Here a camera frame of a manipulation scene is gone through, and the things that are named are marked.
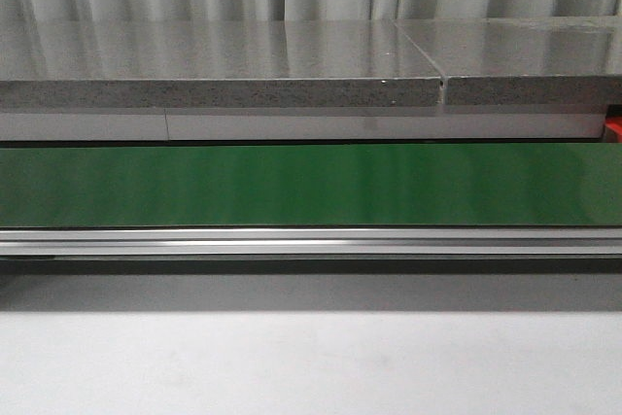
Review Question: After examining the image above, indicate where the white base panel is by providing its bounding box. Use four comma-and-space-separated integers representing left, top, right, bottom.
1, 105, 606, 142

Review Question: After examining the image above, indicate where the grey stone slab left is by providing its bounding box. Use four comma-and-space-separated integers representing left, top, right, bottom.
1, 20, 441, 110

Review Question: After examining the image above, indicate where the grey stone slab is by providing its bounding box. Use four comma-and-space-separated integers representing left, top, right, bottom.
396, 17, 621, 108
1, 20, 441, 110

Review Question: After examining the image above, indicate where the green conveyor belt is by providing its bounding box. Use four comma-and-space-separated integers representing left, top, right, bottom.
1, 143, 621, 228

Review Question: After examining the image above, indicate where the grey stone slab right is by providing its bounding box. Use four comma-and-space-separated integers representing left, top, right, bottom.
396, 17, 621, 108

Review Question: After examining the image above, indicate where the red plastic tray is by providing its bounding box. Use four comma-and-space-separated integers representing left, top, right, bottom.
604, 116, 622, 143

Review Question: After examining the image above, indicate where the aluminium conveyor frame rail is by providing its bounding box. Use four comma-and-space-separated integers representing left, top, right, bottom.
1, 226, 621, 257

